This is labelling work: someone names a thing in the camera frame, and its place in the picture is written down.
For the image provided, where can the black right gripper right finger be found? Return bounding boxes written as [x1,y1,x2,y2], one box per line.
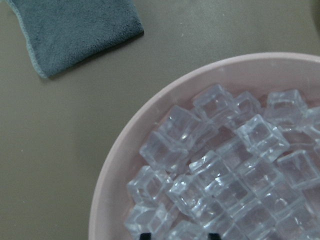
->
[207,233,221,240]

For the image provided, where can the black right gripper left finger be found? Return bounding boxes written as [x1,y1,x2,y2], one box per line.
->
[139,232,152,240]

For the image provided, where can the clear ice cubes pile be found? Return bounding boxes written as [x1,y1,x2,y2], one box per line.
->
[124,85,320,240]

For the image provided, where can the pink bowl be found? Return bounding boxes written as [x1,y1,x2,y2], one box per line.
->
[88,52,320,240]

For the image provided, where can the grey folded cloth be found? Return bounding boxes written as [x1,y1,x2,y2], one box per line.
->
[7,0,144,78]

